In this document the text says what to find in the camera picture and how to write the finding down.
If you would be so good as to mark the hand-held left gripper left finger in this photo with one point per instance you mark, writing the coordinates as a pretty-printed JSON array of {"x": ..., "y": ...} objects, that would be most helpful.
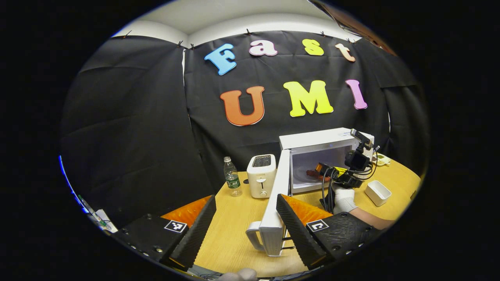
[{"x": 193, "y": 238}]

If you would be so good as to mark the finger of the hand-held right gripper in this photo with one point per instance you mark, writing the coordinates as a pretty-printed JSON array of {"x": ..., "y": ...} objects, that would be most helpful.
[
  {"x": 322, "y": 168},
  {"x": 340, "y": 170}
]

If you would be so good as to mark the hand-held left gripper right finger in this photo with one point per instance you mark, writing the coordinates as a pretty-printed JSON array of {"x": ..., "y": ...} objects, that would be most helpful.
[{"x": 299, "y": 238}]

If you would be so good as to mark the brown meat piece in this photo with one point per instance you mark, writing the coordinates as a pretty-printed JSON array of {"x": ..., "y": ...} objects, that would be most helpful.
[{"x": 312, "y": 174}]

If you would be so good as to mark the white microwave oven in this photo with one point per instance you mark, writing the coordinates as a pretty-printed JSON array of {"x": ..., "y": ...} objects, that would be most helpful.
[{"x": 320, "y": 138}]

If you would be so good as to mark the divided dish of beans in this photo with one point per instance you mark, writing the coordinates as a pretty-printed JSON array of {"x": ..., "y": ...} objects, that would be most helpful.
[{"x": 383, "y": 160}]

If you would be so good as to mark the white rectangular dish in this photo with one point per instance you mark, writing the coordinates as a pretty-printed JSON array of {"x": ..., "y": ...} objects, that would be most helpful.
[{"x": 377, "y": 192}]

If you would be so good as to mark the white toaster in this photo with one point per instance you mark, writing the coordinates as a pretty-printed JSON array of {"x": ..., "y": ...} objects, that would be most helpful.
[{"x": 261, "y": 175}]

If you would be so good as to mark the clear plastic water bottle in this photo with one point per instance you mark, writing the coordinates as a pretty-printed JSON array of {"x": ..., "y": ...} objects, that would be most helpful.
[{"x": 233, "y": 179}]

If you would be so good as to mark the white paper sheet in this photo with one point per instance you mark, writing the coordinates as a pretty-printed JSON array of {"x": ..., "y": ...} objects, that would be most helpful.
[{"x": 108, "y": 219}]

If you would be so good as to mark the green pen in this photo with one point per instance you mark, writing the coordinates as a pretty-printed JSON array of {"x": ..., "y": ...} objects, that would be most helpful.
[{"x": 95, "y": 217}]

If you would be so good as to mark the black backdrop cloth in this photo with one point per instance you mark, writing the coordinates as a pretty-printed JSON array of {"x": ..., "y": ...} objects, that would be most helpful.
[{"x": 129, "y": 128}]

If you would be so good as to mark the white blue edged panel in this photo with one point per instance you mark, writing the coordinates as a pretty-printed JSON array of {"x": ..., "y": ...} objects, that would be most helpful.
[{"x": 68, "y": 183}]

